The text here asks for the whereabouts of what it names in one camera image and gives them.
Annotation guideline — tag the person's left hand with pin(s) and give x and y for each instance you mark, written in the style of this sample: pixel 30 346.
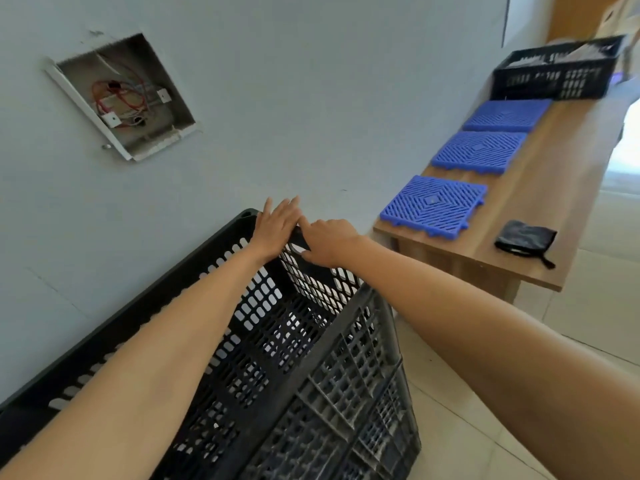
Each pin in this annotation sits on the person's left hand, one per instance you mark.
pixel 272 229

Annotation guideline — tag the person's right hand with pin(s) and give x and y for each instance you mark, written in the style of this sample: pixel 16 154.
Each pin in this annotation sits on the person's right hand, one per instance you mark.
pixel 335 242

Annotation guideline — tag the person's right thumb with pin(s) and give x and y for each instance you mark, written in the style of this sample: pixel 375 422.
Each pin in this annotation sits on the person's right thumb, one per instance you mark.
pixel 312 256

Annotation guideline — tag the person's left little finger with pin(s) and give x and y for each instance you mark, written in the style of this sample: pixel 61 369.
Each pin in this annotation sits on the person's left little finger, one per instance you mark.
pixel 267 208

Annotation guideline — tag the large black plastic crate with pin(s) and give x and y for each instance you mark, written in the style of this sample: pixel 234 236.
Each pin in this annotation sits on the large black plastic crate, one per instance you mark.
pixel 325 399

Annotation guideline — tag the person's left forearm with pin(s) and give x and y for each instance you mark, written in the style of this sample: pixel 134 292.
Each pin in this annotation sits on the person's left forearm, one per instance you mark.
pixel 150 369

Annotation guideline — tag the person's right forearm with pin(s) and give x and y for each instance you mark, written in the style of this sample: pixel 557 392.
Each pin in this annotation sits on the person's right forearm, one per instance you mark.
pixel 500 354

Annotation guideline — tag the blue plastic grid tile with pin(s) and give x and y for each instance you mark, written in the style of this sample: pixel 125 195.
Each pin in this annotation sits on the blue plastic grid tile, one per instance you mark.
pixel 507 115
pixel 434 207
pixel 480 152

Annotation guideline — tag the wooden table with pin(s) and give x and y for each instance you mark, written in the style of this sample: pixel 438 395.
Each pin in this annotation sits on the wooden table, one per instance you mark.
pixel 550 189

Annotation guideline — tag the small black plastic crate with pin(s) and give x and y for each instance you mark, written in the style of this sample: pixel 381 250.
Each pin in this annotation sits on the small black plastic crate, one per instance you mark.
pixel 550 79

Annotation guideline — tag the white papers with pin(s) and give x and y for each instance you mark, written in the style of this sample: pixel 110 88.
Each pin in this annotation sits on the white papers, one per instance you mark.
pixel 585 50

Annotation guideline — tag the wooden door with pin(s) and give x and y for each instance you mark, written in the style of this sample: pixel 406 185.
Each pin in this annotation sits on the wooden door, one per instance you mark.
pixel 575 17

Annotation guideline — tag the cardboard box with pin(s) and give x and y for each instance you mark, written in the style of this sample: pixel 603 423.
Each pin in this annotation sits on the cardboard box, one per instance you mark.
pixel 620 12

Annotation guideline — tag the open wall electrical box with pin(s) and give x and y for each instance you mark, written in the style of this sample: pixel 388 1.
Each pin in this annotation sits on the open wall electrical box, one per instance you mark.
pixel 150 129

